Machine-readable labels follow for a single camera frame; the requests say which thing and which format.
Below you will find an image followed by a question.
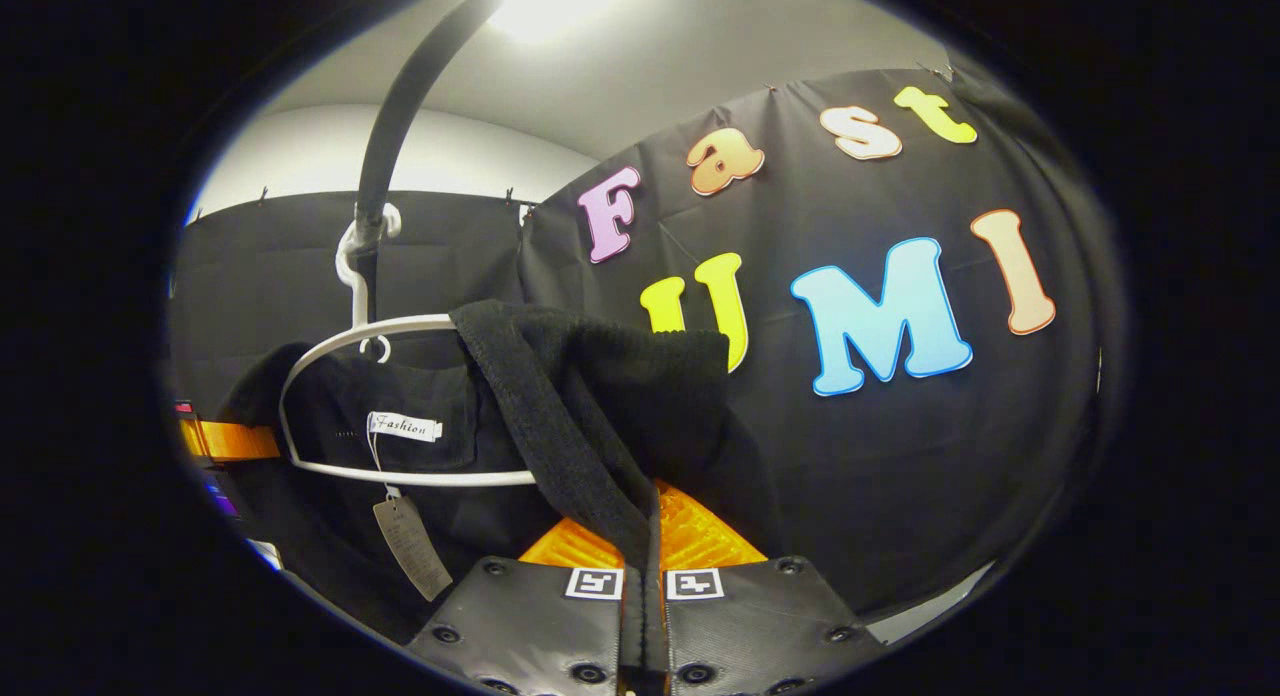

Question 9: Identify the large ceiling light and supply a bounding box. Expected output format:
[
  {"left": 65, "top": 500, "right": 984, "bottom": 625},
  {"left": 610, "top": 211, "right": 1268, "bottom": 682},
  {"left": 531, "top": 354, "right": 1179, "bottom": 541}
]
[{"left": 490, "top": 0, "right": 641, "bottom": 42}]

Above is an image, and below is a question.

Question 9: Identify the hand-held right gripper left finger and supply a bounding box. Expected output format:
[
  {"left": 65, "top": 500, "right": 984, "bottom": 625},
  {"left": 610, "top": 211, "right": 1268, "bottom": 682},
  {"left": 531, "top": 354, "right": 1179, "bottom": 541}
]
[{"left": 405, "top": 516, "right": 646, "bottom": 696}]

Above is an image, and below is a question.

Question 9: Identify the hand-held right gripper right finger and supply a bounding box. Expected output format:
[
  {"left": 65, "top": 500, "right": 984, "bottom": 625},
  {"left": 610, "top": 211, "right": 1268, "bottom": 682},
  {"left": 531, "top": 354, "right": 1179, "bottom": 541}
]
[{"left": 655, "top": 481, "right": 886, "bottom": 696}]

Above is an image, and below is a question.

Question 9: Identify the white plastic hanger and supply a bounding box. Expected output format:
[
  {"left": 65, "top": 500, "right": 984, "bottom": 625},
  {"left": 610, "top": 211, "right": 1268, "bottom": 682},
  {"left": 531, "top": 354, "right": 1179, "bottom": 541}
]
[{"left": 278, "top": 204, "right": 541, "bottom": 487}]

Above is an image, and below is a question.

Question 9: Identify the black metal clothes rack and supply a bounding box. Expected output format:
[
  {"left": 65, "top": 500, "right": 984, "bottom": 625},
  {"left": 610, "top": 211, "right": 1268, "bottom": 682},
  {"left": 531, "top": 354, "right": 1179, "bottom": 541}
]
[{"left": 353, "top": 0, "right": 521, "bottom": 327}]

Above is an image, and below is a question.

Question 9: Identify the black knit garment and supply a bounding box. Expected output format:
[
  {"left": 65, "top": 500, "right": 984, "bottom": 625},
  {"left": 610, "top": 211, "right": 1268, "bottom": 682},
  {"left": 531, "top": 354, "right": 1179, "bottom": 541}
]
[{"left": 215, "top": 298, "right": 791, "bottom": 667}]

